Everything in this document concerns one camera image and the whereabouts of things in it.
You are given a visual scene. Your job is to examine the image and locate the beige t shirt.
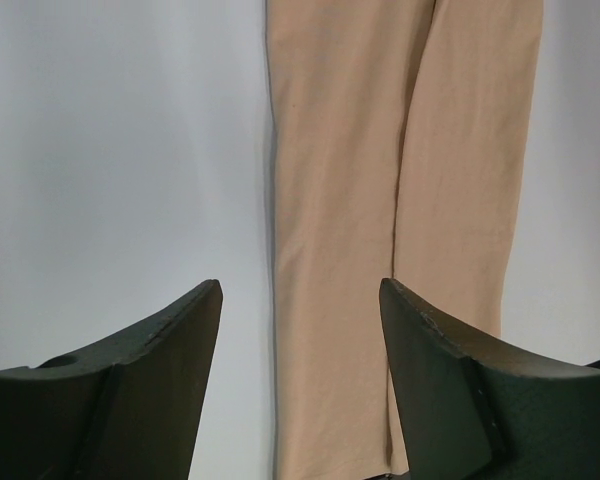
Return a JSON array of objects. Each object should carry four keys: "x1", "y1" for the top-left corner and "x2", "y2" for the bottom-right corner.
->
[{"x1": 266, "y1": 0, "x2": 544, "y2": 479}]

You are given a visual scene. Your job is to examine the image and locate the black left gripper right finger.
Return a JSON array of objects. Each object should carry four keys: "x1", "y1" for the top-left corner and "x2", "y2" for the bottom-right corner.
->
[{"x1": 379, "y1": 279, "x2": 600, "y2": 480}]

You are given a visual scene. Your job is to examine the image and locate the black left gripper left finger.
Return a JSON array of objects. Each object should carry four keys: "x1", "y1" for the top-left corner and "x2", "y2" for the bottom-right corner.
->
[{"x1": 0, "y1": 280, "x2": 223, "y2": 479}]

